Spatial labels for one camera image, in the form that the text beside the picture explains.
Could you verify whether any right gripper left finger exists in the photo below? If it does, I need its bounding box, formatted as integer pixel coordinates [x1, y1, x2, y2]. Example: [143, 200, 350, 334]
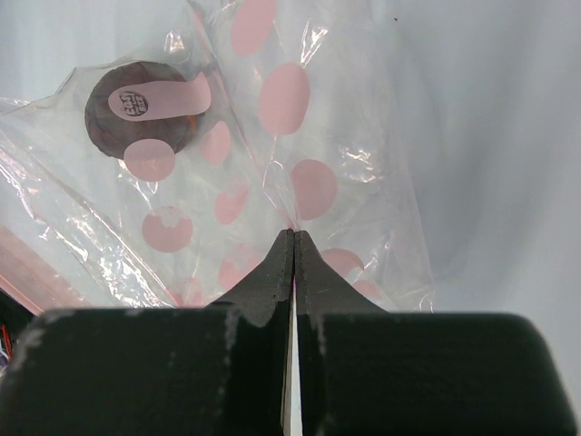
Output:
[1, 230, 294, 435]

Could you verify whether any dark purple fake fruit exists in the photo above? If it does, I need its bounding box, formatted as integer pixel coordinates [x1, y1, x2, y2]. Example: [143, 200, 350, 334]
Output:
[84, 61, 212, 159]

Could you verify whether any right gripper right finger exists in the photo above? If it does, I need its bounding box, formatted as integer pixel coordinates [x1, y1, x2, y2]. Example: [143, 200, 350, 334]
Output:
[294, 231, 577, 435]

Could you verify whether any clear zip top bag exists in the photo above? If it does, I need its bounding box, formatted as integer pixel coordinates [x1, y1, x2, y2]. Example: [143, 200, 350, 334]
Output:
[1, 1, 433, 314]

